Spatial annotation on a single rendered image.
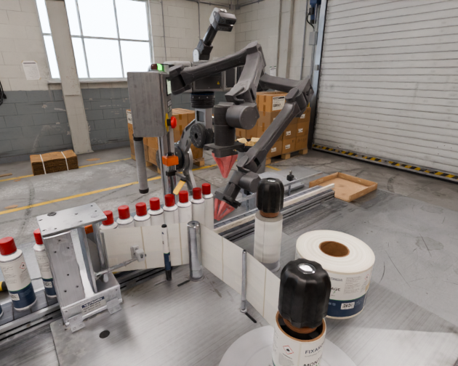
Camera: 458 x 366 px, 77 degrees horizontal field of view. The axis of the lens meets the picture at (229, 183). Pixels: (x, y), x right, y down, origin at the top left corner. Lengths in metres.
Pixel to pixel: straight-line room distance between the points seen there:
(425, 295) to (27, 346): 1.12
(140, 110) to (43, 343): 0.67
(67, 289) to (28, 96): 5.55
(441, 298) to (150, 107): 1.05
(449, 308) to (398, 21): 4.69
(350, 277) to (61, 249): 0.68
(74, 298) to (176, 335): 0.27
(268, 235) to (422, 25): 4.66
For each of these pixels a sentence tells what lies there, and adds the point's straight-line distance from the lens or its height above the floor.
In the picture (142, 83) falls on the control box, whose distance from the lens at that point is 0.91.
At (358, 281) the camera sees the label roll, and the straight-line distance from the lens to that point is 0.80.
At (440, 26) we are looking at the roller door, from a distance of 5.19.
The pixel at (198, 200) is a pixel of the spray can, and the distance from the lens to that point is 1.03.
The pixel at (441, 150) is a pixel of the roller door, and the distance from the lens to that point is 5.16.
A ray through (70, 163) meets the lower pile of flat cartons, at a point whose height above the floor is 0.11.
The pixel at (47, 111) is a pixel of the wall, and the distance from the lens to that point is 6.27.
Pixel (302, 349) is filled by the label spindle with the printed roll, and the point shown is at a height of 1.05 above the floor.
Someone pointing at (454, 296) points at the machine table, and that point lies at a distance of 1.17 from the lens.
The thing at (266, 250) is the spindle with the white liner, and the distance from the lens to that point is 0.91.
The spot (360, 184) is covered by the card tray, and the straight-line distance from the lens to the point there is 1.92.
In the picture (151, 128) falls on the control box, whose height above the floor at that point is 1.31.
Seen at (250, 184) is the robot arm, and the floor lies 1.09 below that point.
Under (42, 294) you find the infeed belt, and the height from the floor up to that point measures 0.88.
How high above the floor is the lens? 1.47
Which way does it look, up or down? 21 degrees down
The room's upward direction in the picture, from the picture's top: straight up
